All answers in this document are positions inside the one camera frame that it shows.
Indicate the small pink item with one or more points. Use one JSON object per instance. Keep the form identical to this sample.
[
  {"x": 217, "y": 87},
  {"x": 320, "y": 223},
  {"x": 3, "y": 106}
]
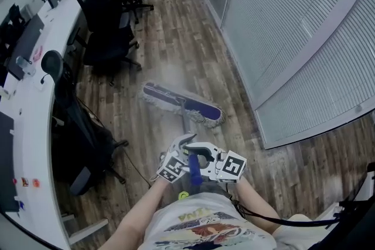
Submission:
[{"x": 38, "y": 53}]

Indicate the orange sticker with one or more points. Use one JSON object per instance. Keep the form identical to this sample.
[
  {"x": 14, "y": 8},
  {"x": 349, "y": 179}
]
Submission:
[{"x": 36, "y": 183}]

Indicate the red sticker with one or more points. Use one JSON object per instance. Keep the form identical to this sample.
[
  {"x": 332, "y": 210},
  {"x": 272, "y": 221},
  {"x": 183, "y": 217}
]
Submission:
[{"x": 25, "y": 182}]

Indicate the person's left forearm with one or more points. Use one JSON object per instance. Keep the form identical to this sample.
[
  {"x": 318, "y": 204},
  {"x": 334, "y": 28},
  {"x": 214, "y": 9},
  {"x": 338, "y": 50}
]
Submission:
[{"x": 137, "y": 213}]

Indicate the purple dust mop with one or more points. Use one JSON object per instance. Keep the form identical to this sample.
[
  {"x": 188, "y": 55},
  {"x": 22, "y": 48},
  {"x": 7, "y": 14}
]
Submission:
[{"x": 205, "y": 109}]

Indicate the white blinds glass partition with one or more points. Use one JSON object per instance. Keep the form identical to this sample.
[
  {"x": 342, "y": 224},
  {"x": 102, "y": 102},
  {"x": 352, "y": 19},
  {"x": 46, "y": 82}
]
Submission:
[{"x": 293, "y": 38}]

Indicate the clear plastic bottle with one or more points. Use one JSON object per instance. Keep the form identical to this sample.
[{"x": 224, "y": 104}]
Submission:
[{"x": 25, "y": 65}]

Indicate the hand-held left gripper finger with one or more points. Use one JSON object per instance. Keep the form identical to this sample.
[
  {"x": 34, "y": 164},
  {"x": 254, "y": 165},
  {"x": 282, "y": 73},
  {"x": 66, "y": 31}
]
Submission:
[
  {"x": 175, "y": 143},
  {"x": 187, "y": 141}
]

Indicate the neon yellow shoe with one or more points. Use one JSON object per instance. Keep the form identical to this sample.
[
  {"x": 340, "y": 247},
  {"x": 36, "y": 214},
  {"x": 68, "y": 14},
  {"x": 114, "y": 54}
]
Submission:
[{"x": 183, "y": 195}]

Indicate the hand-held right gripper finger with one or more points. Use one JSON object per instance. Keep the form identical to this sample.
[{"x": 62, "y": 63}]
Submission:
[
  {"x": 202, "y": 147},
  {"x": 203, "y": 170}
]

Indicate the long white desk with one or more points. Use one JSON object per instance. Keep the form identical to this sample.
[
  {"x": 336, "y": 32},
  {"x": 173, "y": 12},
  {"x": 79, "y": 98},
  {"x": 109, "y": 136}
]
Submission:
[{"x": 35, "y": 131}]

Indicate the black monitor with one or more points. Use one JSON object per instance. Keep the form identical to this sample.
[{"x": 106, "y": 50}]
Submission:
[
  {"x": 7, "y": 161},
  {"x": 26, "y": 41}
]

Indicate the printed white t-shirt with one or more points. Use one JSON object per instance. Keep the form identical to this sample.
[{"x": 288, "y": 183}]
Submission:
[{"x": 211, "y": 205}]

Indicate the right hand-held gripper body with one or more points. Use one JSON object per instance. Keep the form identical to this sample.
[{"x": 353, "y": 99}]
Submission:
[{"x": 231, "y": 167}]

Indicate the person's dark trousers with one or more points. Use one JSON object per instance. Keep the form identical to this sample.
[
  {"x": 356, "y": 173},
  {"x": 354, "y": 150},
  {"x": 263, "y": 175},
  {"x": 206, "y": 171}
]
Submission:
[{"x": 211, "y": 188}]

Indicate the person's right forearm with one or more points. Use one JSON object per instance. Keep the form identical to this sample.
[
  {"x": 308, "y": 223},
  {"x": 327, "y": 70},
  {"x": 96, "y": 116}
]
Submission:
[{"x": 255, "y": 202}]

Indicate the black head-mounted camera rig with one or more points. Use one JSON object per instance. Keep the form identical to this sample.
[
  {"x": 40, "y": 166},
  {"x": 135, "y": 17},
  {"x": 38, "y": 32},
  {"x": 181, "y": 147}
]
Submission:
[{"x": 357, "y": 228}]

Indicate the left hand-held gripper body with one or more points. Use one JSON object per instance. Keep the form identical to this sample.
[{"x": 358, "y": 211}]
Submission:
[{"x": 171, "y": 169}]

